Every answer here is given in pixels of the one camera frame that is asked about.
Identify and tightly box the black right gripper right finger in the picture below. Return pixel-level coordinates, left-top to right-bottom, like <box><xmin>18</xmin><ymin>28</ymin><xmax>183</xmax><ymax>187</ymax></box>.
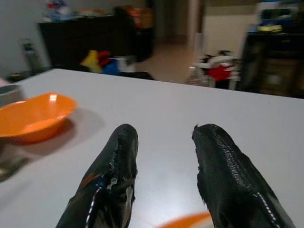
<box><xmin>191</xmin><ymin>123</ymin><xmax>296</xmax><ymax>228</ymax></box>

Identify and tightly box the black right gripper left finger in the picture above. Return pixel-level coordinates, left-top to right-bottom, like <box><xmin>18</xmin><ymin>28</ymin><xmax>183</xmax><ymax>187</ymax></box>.
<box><xmin>56</xmin><ymin>123</ymin><xmax>139</xmax><ymax>228</ymax></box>

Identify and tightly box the orange plastic plate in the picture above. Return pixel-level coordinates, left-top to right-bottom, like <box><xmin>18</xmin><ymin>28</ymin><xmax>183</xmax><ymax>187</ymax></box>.
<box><xmin>158</xmin><ymin>212</ymin><xmax>213</xmax><ymax>228</ymax></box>

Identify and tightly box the orange plastic bowl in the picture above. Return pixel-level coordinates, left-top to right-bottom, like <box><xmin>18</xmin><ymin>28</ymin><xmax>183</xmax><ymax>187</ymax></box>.
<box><xmin>0</xmin><ymin>93</ymin><xmax>78</xmax><ymax>143</ymax></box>

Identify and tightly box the clear plastic water bottle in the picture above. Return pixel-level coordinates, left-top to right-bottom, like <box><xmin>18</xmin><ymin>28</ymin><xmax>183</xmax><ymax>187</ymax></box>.
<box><xmin>186</xmin><ymin>66</ymin><xmax>207</xmax><ymax>86</ymax></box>

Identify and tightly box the white laundry rack with clothes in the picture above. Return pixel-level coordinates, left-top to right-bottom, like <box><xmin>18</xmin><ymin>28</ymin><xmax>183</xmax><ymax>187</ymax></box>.
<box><xmin>192</xmin><ymin>33</ymin><xmax>240</xmax><ymax>90</ymax></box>

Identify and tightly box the pile of colourful toys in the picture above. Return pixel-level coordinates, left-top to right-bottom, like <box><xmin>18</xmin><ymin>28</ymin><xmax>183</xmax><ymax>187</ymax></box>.
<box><xmin>80</xmin><ymin>49</ymin><xmax>137</xmax><ymax>74</ymax></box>

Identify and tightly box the dark wooden shelf cabinet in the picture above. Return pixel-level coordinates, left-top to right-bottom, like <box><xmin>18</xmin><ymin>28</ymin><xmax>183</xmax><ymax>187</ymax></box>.
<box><xmin>239</xmin><ymin>32</ymin><xmax>304</xmax><ymax>97</ymax></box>

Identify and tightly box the dark wooden sideboard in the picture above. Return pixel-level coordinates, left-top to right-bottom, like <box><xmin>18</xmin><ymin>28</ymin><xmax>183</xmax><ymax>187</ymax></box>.
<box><xmin>38</xmin><ymin>19</ymin><xmax>154</xmax><ymax>69</ymax></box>

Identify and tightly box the grey metal water bottle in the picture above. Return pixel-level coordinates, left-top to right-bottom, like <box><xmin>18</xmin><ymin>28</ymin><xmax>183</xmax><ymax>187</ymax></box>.
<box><xmin>22</xmin><ymin>39</ymin><xmax>39</xmax><ymax>72</ymax></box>

